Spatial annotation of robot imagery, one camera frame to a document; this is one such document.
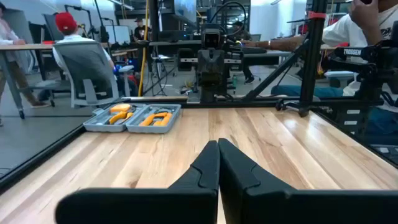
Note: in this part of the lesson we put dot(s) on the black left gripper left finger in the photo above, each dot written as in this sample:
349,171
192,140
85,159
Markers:
186,202

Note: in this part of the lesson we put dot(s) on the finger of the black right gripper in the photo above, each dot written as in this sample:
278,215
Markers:
217,68
204,68

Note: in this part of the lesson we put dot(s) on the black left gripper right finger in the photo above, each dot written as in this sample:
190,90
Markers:
280,208

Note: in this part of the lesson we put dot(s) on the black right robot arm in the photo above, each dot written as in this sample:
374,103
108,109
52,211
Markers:
208,95

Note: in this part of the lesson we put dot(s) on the green bottle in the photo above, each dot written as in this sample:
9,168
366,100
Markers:
234,81

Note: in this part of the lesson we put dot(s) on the white board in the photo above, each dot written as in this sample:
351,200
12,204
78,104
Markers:
118,34

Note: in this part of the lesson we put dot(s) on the grey plastic tool case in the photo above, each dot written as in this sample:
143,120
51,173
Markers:
155,128

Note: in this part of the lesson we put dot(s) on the grey office chair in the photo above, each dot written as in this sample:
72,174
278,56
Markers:
87,68

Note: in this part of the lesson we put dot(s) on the red tape strip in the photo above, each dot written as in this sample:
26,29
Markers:
317,15

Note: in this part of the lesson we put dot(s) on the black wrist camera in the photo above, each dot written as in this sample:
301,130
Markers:
211,39

